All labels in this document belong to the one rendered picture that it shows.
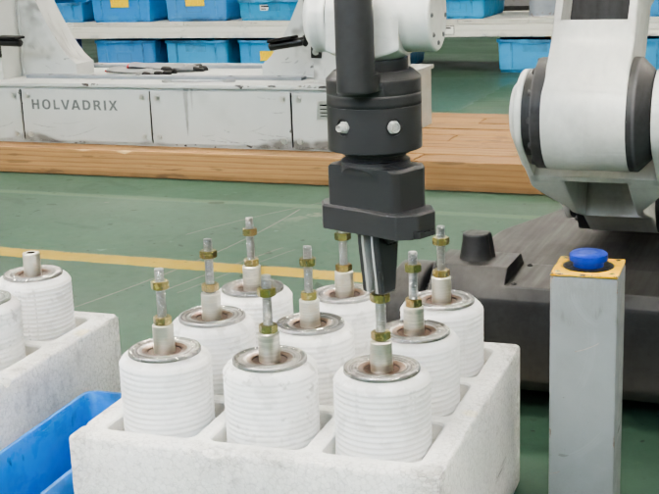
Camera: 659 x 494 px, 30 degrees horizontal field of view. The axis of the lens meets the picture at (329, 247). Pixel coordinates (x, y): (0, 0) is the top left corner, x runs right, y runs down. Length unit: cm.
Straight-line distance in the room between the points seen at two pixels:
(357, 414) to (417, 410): 6
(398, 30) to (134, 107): 263
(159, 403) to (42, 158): 258
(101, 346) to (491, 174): 176
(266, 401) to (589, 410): 36
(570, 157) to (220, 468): 61
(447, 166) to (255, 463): 212
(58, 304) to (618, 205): 80
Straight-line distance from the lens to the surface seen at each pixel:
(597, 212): 183
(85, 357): 162
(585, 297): 131
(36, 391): 153
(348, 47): 107
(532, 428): 172
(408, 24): 110
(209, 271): 138
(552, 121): 154
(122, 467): 128
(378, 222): 113
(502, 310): 170
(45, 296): 160
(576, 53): 157
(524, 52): 596
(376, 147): 111
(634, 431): 173
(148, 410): 127
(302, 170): 339
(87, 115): 378
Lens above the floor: 66
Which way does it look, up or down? 14 degrees down
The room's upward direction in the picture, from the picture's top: 2 degrees counter-clockwise
